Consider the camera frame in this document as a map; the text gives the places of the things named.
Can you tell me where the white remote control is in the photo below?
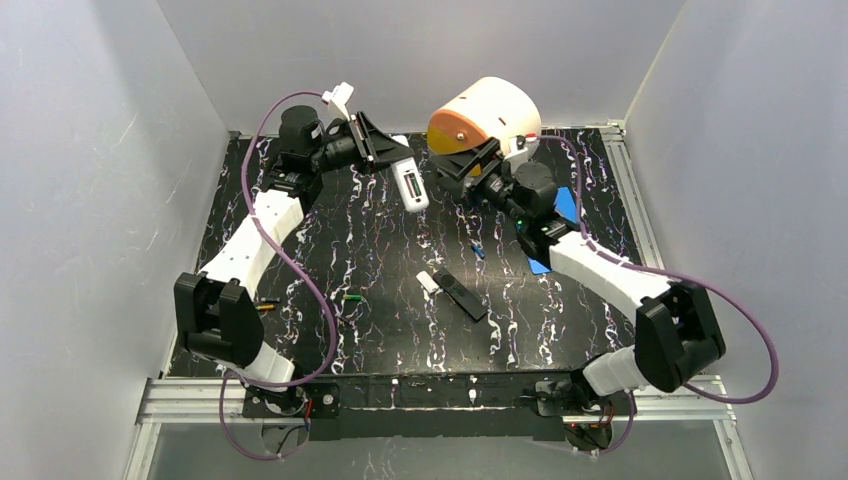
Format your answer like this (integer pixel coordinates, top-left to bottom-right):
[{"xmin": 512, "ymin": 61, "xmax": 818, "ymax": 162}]
[{"xmin": 391, "ymin": 155, "xmax": 429, "ymax": 213}]

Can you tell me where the white battery cover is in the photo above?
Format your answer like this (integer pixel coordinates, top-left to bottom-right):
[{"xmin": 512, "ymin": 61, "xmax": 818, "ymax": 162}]
[{"xmin": 415, "ymin": 271, "xmax": 440, "ymax": 295}]

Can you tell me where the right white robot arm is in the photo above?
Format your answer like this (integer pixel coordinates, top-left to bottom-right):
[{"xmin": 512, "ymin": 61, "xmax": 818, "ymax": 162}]
[{"xmin": 429, "ymin": 136, "xmax": 726, "ymax": 400}]

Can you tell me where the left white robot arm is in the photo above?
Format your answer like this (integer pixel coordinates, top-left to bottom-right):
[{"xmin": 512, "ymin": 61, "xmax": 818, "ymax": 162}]
[{"xmin": 174, "ymin": 105, "xmax": 414, "ymax": 392}]

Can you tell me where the black remote control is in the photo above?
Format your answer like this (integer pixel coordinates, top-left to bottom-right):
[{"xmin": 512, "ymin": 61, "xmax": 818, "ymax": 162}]
[{"xmin": 432, "ymin": 269, "xmax": 487, "ymax": 322}]

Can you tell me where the round white drawer cabinet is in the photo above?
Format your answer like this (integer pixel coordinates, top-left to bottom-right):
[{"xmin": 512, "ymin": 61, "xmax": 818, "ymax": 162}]
[{"xmin": 427, "ymin": 76, "xmax": 542, "ymax": 155}]

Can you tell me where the blue battery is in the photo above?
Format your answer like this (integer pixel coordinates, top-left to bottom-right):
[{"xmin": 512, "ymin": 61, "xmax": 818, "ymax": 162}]
[{"xmin": 471, "ymin": 244, "xmax": 485, "ymax": 260}]

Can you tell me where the blue rectangular pad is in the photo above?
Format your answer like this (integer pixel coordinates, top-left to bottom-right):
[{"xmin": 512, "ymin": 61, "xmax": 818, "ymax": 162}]
[{"xmin": 528, "ymin": 187, "xmax": 584, "ymax": 276}]

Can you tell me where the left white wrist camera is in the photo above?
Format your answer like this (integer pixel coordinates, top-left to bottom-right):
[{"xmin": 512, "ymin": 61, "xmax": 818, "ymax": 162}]
[{"xmin": 321, "ymin": 82, "xmax": 354, "ymax": 121}]

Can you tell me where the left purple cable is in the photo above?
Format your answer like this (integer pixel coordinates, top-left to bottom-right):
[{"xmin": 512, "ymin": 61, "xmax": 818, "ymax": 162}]
[{"xmin": 219, "ymin": 91, "xmax": 340, "ymax": 462}]

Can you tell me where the purple cable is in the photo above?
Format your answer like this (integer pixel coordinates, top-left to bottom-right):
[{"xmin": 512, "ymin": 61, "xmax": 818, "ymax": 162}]
[
  {"xmin": 526, "ymin": 134, "xmax": 781, "ymax": 458},
  {"xmin": 219, "ymin": 91, "xmax": 340, "ymax": 462}
]

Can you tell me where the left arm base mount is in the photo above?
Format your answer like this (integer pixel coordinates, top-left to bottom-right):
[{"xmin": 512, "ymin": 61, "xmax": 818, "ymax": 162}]
[{"xmin": 241, "ymin": 382, "xmax": 341, "ymax": 459}]

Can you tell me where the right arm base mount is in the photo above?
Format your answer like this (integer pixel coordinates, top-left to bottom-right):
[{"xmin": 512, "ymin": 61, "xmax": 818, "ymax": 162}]
[{"xmin": 519, "ymin": 380, "xmax": 638, "ymax": 458}]

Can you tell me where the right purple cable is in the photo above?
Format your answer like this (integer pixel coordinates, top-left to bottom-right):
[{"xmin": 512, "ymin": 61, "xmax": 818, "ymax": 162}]
[{"xmin": 526, "ymin": 134, "xmax": 781, "ymax": 458}]

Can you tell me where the aluminium frame rail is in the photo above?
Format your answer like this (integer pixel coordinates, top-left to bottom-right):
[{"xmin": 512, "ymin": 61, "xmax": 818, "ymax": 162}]
[{"xmin": 123, "ymin": 378, "xmax": 248, "ymax": 479}]

